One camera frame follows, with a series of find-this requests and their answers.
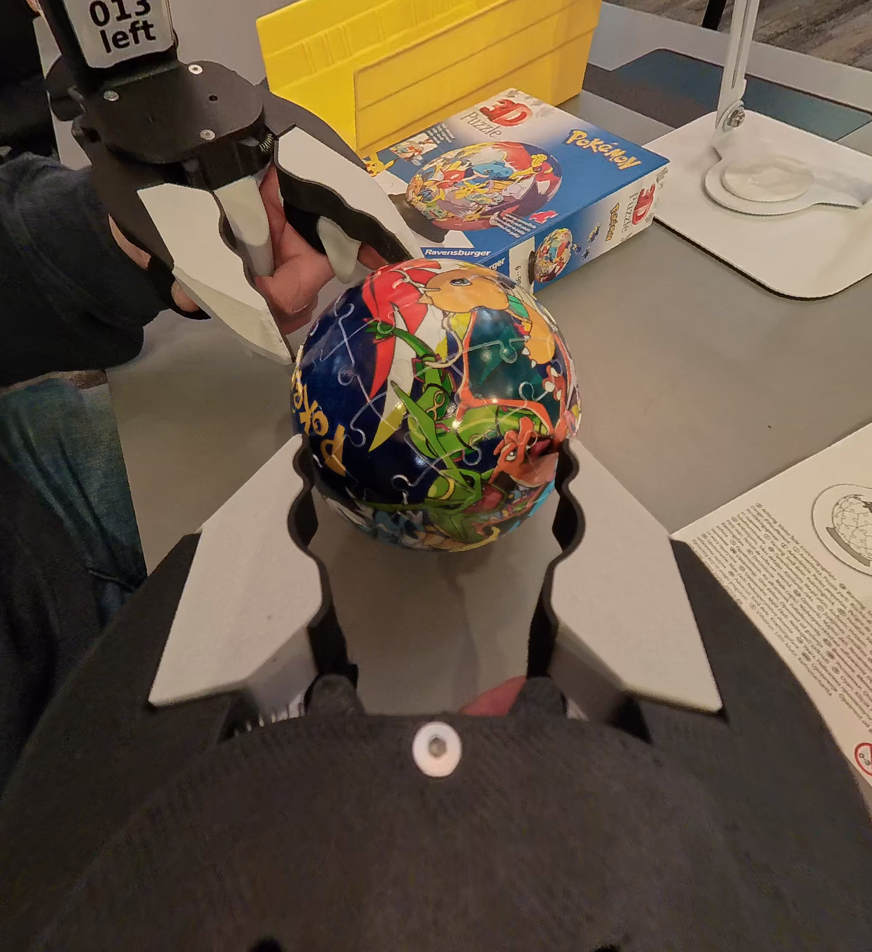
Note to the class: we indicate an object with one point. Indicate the colourful puzzle ball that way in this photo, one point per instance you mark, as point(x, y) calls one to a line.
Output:
point(436, 387)

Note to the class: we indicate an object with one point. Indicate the blue puzzle box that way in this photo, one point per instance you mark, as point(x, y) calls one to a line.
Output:
point(525, 178)

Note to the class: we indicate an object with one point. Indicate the white instruction leaflet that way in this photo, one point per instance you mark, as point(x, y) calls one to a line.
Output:
point(800, 595)

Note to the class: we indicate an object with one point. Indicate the person's left forearm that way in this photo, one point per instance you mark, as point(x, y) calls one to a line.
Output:
point(34, 282)

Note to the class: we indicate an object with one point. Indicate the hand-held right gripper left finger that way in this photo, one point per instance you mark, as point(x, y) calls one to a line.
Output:
point(242, 595)

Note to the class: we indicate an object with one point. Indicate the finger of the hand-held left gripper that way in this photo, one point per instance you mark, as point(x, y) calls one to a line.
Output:
point(198, 253)
point(317, 152)

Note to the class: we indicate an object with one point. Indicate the person's right hand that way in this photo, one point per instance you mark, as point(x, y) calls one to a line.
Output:
point(495, 699)

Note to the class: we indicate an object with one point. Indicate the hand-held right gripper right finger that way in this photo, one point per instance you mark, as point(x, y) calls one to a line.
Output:
point(614, 595)

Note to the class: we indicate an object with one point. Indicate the person's left hand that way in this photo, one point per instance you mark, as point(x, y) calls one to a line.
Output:
point(294, 275)

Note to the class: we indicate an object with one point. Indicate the yellow plastic bin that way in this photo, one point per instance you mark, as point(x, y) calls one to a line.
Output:
point(406, 67)

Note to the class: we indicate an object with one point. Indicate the person's blue jeans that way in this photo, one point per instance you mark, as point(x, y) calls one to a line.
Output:
point(49, 461)

